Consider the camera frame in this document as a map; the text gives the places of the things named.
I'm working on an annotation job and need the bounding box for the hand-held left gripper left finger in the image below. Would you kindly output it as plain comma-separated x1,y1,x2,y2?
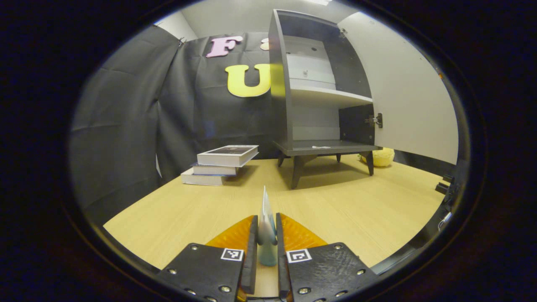
157,215,258,302

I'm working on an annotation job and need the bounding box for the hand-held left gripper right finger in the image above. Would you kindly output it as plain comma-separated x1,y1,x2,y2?
276,213,378,302

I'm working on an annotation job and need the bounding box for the blue and white bottle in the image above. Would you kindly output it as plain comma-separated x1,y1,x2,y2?
257,186,278,267

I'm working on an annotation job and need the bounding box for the dark grey cabinet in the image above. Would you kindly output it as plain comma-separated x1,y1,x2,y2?
268,9,383,189

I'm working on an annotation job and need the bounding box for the white cabinet door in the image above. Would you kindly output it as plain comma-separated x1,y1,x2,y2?
338,12,459,165

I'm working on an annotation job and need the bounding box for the blue cover book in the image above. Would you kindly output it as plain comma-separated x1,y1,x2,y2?
192,161,240,176

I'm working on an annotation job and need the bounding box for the portrait cover book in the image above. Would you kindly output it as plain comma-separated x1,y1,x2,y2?
197,145,259,167

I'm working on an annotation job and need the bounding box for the yellow plush toy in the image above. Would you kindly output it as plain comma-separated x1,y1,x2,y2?
360,147,395,168

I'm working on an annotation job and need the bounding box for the black backdrop cloth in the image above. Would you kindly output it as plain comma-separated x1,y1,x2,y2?
69,25,459,227

